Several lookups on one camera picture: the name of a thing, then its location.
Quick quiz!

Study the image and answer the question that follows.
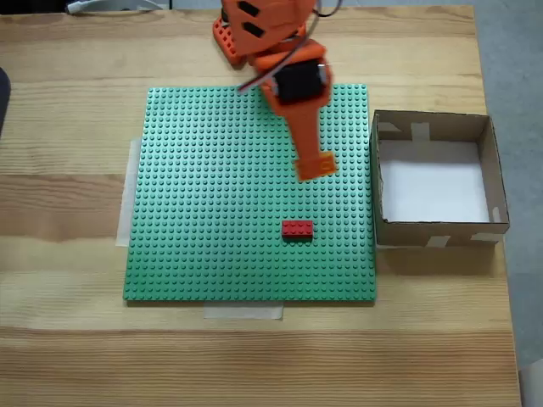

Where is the yellow lego block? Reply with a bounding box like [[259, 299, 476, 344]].
[[294, 152, 339, 184]]

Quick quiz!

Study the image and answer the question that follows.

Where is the red lego block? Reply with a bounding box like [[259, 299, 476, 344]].
[[281, 220, 316, 241]]

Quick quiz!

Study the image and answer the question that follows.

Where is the green lego baseplate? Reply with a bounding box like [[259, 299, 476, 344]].
[[122, 83, 378, 306]]

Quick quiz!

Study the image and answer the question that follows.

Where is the white paper box lining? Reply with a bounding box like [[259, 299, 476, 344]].
[[376, 139, 492, 224]]

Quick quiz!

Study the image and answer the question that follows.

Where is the brown cardboard box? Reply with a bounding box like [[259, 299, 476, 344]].
[[369, 109, 511, 252]]

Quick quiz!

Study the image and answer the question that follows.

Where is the long masking tape strip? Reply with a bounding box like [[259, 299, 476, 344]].
[[115, 136, 143, 248]]

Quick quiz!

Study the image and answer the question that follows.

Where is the black rounded object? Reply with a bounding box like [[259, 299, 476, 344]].
[[0, 66, 12, 139]]

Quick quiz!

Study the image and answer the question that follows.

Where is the servo cable on arm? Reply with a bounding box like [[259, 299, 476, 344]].
[[236, 0, 345, 94]]

